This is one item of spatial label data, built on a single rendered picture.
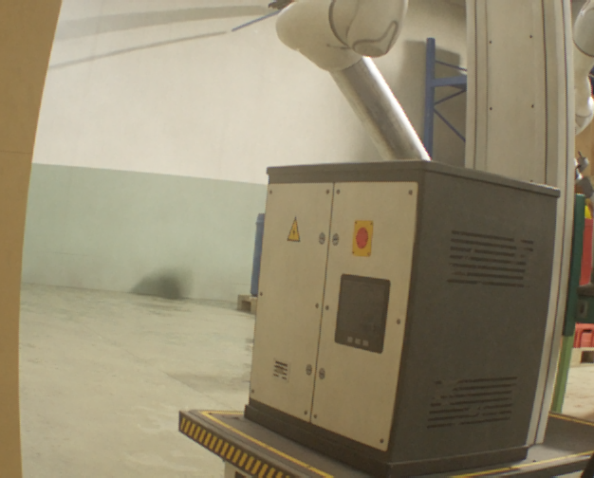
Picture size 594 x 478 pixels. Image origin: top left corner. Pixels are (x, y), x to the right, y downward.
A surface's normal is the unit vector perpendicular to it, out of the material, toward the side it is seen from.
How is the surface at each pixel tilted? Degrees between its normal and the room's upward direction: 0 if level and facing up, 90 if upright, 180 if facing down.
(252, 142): 90
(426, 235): 90
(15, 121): 90
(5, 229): 90
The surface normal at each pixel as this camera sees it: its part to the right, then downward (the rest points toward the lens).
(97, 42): 0.44, 0.05
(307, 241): -0.88, -0.08
